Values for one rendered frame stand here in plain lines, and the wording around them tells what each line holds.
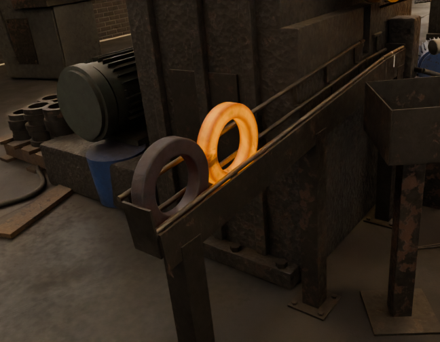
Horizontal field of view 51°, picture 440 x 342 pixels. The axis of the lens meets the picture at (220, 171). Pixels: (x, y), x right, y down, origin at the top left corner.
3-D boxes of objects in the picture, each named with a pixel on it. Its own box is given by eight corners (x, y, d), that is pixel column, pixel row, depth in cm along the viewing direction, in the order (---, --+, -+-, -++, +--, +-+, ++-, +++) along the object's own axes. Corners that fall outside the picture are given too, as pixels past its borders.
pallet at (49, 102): (68, 186, 259) (48, 110, 241) (-1, 159, 309) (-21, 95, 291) (210, 121, 339) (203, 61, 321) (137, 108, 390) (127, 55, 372)
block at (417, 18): (383, 79, 188) (386, 17, 178) (390, 75, 194) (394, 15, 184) (410, 81, 182) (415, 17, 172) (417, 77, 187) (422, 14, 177)
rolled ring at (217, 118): (240, 197, 108) (229, 194, 110) (267, 125, 111) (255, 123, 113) (196, 170, 94) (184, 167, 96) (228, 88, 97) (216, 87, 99)
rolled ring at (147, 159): (199, 122, 91) (187, 120, 93) (131, 167, 80) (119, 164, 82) (216, 199, 101) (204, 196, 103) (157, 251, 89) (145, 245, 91)
